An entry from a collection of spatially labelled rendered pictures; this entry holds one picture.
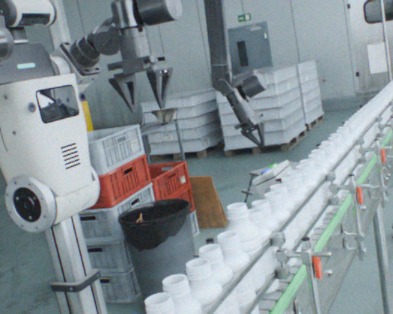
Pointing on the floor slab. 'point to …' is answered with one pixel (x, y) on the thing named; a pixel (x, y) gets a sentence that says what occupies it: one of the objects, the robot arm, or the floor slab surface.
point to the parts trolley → (156, 130)
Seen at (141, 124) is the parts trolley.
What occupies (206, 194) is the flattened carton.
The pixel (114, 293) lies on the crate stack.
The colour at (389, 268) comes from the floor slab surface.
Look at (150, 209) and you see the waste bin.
